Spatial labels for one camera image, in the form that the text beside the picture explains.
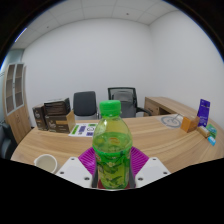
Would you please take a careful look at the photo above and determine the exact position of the grey mesh office chair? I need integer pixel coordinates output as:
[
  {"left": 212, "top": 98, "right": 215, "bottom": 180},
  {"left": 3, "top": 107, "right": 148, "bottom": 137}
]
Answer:
[{"left": 106, "top": 86, "right": 153, "bottom": 119}]

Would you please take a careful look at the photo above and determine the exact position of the small green box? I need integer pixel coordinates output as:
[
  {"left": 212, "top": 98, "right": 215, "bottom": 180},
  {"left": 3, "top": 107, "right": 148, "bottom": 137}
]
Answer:
[{"left": 205, "top": 123, "right": 219, "bottom": 138}]

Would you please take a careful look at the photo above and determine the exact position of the black leather armchair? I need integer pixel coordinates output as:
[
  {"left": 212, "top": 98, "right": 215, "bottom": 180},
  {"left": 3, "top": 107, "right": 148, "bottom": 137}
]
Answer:
[{"left": 0, "top": 121, "right": 18, "bottom": 161}]

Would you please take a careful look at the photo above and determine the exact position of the tall purple box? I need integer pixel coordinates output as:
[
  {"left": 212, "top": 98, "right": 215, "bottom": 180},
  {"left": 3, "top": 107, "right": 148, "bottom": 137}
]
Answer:
[{"left": 196, "top": 98, "right": 212, "bottom": 128}]

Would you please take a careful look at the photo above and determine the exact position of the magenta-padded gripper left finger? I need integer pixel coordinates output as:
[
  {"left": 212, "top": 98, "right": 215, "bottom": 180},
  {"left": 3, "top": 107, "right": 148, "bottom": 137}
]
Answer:
[{"left": 54, "top": 146, "right": 100, "bottom": 190}]

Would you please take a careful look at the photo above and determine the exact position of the orange cardboard box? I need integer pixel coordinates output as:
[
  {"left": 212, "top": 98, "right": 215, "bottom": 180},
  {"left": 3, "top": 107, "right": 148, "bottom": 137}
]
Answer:
[{"left": 179, "top": 115, "right": 201, "bottom": 134}]

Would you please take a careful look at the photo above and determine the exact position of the black padded office chair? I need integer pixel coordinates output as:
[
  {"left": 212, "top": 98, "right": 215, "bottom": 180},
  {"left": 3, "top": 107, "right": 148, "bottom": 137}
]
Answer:
[{"left": 72, "top": 90, "right": 101, "bottom": 121}]

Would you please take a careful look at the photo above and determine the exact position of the small tan box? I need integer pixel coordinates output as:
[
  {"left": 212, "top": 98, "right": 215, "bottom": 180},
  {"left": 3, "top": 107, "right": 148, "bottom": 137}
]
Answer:
[{"left": 195, "top": 125, "right": 211, "bottom": 139}]

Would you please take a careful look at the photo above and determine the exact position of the small light blue box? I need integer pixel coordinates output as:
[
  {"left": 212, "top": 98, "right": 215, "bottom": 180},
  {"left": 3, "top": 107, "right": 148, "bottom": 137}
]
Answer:
[{"left": 206, "top": 135, "right": 217, "bottom": 147}]

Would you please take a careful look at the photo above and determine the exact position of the white and brown mug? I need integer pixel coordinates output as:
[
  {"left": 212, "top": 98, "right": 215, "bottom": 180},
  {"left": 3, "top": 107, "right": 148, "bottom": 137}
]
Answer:
[{"left": 33, "top": 153, "right": 59, "bottom": 175}]

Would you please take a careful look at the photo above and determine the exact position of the green drink bottle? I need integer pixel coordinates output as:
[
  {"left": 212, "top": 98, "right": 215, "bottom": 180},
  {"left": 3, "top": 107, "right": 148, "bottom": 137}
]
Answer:
[{"left": 92, "top": 99, "right": 134, "bottom": 191}]

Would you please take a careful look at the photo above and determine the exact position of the round white printed pad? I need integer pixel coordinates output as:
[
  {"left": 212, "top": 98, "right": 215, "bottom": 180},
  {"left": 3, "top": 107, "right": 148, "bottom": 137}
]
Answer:
[{"left": 160, "top": 113, "right": 184, "bottom": 129}]

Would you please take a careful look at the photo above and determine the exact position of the long ceiling light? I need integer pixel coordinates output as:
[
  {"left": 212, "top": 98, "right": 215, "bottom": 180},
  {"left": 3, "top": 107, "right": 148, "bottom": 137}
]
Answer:
[{"left": 13, "top": 26, "right": 29, "bottom": 44}]

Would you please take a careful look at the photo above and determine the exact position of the dark brown flat box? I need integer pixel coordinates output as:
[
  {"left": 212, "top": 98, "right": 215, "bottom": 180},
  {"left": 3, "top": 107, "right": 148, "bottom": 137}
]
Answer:
[{"left": 43, "top": 97, "right": 72, "bottom": 117}]

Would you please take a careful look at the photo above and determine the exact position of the brown box with yellow band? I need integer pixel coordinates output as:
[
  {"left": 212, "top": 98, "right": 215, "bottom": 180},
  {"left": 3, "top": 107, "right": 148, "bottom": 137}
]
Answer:
[{"left": 44, "top": 110, "right": 77, "bottom": 135}]

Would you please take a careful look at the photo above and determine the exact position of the white printed leaflet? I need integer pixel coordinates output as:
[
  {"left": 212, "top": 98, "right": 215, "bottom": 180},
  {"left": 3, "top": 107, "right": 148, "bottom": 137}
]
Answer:
[{"left": 68, "top": 122, "right": 100, "bottom": 138}]

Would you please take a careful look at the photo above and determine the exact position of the wooden shelf unit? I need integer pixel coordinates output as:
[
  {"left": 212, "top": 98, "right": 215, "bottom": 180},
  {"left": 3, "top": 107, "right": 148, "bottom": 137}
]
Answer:
[{"left": 2, "top": 62, "right": 33, "bottom": 145}]

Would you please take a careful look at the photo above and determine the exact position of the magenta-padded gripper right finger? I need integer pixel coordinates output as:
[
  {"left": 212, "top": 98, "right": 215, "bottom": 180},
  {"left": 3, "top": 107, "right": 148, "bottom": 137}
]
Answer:
[{"left": 129, "top": 146, "right": 172, "bottom": 189}]

